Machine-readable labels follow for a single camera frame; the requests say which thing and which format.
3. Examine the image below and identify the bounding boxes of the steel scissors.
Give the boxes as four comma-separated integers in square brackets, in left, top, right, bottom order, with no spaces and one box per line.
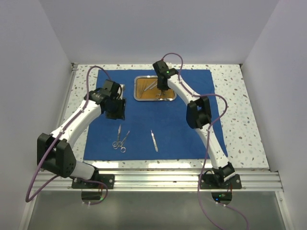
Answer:
[112,125,121,148]

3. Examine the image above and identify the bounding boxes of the blue surgical cloth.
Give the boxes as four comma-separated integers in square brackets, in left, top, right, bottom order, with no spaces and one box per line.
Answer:
[83,69,228,161]

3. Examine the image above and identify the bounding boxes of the steel scalpel handle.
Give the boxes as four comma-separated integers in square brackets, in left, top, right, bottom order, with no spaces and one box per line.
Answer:
[151,130,158,152]

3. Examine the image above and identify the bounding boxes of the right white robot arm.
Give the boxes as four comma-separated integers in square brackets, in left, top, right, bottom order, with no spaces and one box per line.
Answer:
[153,60,236,188]

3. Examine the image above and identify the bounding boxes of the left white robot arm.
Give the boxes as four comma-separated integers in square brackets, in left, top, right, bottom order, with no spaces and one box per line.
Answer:
[37,80,126,188]

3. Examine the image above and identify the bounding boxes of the metal instrument tray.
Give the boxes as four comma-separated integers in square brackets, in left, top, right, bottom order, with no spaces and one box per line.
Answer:
[133,75,177,102]

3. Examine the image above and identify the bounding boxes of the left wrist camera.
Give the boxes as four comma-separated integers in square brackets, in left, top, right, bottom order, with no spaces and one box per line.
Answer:
[120,84,125,92]

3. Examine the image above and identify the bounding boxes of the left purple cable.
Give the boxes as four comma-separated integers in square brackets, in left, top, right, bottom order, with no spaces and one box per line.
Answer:
[25,65,113,205]

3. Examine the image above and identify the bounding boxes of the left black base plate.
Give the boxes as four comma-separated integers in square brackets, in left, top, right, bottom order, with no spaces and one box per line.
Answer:
[71,174,115,189]

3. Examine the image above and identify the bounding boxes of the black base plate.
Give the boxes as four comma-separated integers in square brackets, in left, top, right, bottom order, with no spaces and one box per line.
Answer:
[200,170,242,190]
[71,174,115,189]

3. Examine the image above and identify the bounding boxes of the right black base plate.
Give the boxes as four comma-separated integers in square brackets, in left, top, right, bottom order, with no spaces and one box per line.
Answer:
[200,170,242,190]

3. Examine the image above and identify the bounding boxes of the aluminium mounting rail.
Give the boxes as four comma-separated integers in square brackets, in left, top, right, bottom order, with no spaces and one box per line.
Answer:
[31,167,283,192]

